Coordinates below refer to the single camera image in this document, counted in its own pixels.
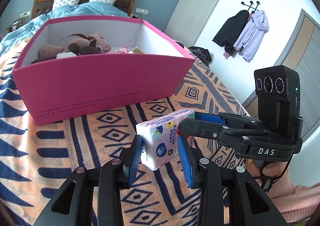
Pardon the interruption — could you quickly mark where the pink tissue pack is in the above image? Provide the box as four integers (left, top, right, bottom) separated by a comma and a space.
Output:
136, 109, 195, 171

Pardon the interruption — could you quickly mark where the yellow tissue pack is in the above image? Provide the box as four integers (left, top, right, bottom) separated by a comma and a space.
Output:
129, 48, 143, 54

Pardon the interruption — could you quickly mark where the pink brocade drawstring pouch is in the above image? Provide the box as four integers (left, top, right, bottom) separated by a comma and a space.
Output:
114, 45, 130, 54

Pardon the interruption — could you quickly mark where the brown white plush dog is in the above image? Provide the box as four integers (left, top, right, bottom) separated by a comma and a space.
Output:
32, 39, 104, 64

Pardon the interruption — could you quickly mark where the pink knitted plush toy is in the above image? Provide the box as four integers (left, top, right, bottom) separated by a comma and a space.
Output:
38, 33, 111, 60

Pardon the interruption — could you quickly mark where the grey bedroom door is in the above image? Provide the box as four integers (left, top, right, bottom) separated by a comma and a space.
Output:
258, 9, 319, 142

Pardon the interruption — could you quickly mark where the right hand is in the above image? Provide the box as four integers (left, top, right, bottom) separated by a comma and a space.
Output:
244, 159, 287, 186

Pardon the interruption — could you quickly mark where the orange navy patterned blanket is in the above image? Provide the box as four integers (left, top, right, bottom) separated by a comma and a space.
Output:
1, 40, 246, 225

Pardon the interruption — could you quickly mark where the black bag on floor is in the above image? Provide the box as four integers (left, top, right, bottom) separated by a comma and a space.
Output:
188, 47, 212, 65

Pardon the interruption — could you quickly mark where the lilac hanging hoodie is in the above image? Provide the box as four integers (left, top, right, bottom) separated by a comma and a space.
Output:
233, 10, 269, 62

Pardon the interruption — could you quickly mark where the black hanging jacket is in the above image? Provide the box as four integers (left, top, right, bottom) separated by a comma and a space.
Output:
213, 10, 249, 59

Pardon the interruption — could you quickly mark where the pink cardboard box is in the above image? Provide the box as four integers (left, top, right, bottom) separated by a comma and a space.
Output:
12, 15, 194, 126

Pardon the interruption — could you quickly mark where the blue floral duvet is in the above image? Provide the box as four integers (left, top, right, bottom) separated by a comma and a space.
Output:
1, 2, 129, 55

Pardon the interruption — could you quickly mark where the left patterned pillow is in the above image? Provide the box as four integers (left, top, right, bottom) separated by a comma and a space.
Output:
52, 0, 80, 10

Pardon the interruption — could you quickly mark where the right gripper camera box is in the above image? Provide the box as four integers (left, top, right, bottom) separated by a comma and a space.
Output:
254, 65, 300, 137

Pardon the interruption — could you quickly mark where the black wall coat hook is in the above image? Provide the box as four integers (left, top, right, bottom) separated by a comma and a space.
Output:
241, 1, 260, 13

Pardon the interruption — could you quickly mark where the wall power socket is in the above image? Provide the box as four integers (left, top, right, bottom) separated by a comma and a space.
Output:
135, 8, 149, 15

